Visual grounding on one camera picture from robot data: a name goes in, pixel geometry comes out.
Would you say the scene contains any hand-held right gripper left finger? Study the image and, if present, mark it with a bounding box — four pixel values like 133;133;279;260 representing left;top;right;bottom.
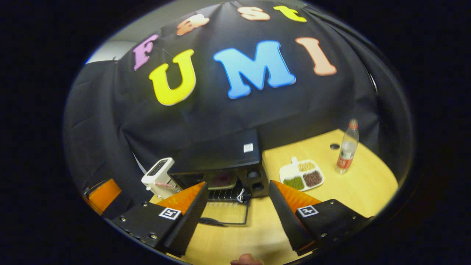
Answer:
104;181;209;258

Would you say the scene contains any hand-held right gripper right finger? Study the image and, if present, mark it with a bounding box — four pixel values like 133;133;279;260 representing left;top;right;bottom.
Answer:
269;180;372;257

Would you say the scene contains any pale green food tray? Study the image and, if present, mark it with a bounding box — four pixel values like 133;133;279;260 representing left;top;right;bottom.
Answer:
204;171;238;191

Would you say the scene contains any pink round pastry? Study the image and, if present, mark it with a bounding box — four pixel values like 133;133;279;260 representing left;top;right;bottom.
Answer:
212;173;233;186

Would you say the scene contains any black electric oven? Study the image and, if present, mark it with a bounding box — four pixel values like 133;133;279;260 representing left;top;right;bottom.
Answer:
171;129;270;227

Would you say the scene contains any heap of green beans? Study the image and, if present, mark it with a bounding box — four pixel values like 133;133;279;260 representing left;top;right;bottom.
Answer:
283;177;305;190

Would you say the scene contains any heap of red beans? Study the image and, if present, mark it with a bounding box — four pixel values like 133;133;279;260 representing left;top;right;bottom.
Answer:
303;170;322;187

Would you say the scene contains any white divided plate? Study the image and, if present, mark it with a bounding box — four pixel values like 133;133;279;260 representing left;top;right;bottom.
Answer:
279;157;325;192

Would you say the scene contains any white toaster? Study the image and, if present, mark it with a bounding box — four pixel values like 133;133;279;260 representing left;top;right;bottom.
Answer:
141;158;183;200

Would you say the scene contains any clear water bottle red label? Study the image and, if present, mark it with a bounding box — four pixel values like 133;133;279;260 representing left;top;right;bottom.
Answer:
335;119;360;174

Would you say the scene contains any black backdrop cloth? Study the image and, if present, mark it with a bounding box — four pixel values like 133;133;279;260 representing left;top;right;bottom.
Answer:
63;0;414;206

